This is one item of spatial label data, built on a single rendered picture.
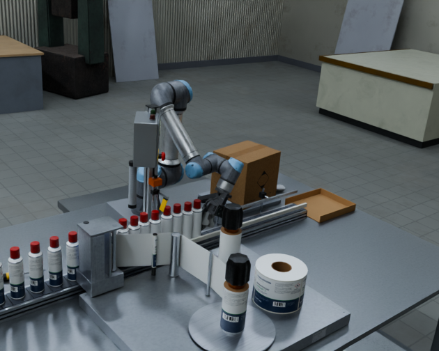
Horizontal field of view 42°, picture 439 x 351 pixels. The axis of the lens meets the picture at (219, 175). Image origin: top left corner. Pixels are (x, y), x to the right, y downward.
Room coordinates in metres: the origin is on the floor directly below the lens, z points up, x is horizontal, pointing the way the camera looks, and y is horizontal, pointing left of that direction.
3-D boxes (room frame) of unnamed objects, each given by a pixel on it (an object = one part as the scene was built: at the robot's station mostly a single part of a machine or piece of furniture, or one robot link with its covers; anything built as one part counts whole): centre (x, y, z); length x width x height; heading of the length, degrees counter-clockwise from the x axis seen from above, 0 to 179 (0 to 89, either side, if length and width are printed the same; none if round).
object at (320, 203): (2.89, -0.58, 0.85); 0.30 x 0.26 x 0.04; 131
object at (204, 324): (1.67, -0.09, 0.89); 0.31 x 0.31 x 0.01
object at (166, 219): (2.21, 0.21, 0.98); 0.05 x 0.05 x 0.20
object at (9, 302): (2.23, 0.17, 0.86); 1.65 x 0.08 x 0.04; 131
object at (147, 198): (2.31, 0.30, 1.17); 0.04 x 0.04 x 0.67; 41
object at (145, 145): (2.23, 0.31, 1.38); 0.17 x 0.10 x 0.19; 6
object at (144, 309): (1.82, -0.02, 0.86); 0.80 x 0.67 x 0.05; 131
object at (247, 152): (2.92, -0.14, 0.99); 0.30 x 0.24 x 0.27; 140
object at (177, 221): (2.24, 0.17, 0.98); 0.05 x 0.05 x 0.20
